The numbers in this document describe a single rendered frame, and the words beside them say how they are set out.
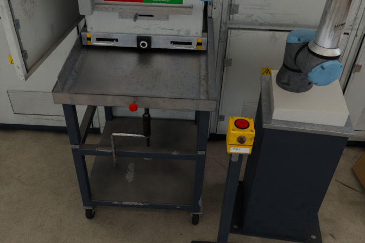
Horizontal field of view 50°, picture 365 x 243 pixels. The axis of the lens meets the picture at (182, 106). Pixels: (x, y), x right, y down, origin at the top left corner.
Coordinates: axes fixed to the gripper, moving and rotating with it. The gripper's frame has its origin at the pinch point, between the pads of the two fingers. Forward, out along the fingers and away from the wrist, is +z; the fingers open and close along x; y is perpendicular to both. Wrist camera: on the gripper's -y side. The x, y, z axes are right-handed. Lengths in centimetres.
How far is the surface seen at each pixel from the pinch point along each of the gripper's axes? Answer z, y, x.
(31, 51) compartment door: 21, -56, -29
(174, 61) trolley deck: 13.6, 1.8, -35.5
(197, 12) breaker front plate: 13.8, 12.0, -15.6
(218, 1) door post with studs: 46, 31, -17
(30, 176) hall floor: 60, -75, -111
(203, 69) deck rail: 4.9, 12.3, -37.3
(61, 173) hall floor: 59, -57, -112
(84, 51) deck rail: 27, -35, -32
